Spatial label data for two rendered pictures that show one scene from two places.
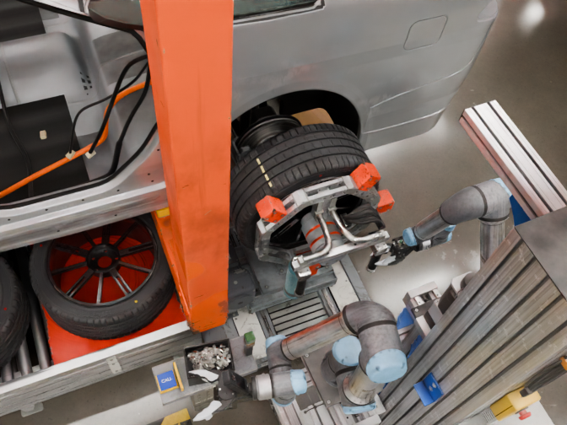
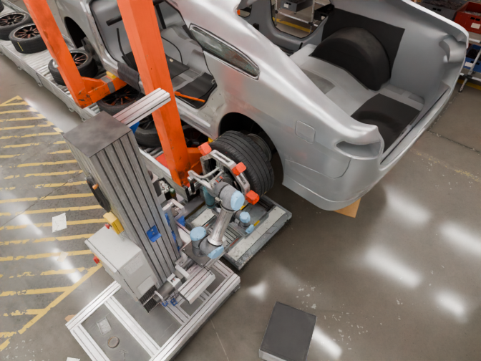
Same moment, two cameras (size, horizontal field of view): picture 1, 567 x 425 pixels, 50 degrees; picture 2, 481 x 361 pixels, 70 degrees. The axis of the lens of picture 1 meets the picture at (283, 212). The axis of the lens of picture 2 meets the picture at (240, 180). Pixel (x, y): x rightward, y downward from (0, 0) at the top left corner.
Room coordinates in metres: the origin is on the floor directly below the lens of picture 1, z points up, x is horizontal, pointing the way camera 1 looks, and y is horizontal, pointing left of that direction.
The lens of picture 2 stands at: (1.05, -2.10, 3.14)
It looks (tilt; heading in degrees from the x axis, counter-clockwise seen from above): 50 degrees down; 77
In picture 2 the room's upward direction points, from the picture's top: 4 degrees counter-clockwise
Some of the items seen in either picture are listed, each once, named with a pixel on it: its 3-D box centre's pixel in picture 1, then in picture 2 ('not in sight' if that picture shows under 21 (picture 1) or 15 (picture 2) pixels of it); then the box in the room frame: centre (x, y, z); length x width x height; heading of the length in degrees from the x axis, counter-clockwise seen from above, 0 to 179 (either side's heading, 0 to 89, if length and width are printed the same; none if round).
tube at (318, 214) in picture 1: (312, 233); (204, 167); (1.22, -0.12, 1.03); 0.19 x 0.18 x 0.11; 30
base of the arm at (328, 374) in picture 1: (342, 364); not in sight; (0.77, -0.31, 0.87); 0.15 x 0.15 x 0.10
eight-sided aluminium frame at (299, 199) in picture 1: (316, 223); (225, 179); (1.37, -0.15, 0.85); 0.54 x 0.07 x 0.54; 120
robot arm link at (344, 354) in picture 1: (348, 356); not in sight; (0.76, -0.31, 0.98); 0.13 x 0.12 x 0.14; 18
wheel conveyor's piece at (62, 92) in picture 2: not in sight; (81, 81); (-0.11, 3.08, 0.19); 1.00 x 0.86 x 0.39; 120
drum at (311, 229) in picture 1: (323, 237); (219, 183); (1.31, -0.18, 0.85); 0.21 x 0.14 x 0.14; 30
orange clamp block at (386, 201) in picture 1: (380, 201); (252, 197); (1.54, -0.42, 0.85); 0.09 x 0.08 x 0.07; 120
